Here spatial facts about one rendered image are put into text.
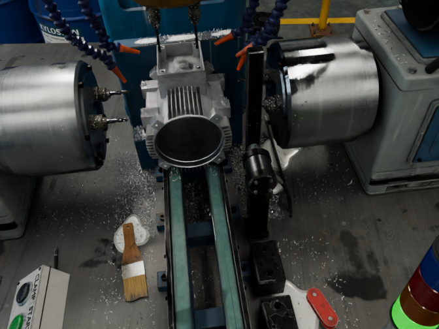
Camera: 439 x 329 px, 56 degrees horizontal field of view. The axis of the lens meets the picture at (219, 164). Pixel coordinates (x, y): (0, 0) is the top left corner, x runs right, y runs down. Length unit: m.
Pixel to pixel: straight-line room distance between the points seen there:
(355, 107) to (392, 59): 0.12
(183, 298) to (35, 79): 0.53
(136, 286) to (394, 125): 0.66
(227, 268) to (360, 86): 0.46
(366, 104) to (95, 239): 0.69
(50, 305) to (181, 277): 0.26
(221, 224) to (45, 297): 0.38
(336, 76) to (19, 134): 0.65
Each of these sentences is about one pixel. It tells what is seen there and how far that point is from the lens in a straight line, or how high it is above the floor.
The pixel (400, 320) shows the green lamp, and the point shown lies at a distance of 0.68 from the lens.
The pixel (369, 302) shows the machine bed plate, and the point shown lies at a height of 0.80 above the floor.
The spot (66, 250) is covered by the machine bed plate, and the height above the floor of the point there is 0.80.
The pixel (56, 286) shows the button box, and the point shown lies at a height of 1.06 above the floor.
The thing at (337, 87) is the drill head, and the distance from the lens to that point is 0.89.
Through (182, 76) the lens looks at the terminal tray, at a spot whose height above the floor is 1.13.
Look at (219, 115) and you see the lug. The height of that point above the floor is 1.08.
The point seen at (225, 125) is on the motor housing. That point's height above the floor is 1.05.
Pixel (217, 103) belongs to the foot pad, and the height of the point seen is 1.07.
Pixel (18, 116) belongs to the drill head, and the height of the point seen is 1.13.
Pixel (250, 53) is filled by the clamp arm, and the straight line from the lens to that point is 0.74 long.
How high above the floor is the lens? 1.64
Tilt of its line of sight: 47 degrees down
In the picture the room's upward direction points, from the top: 3 degrees counter-clockwise
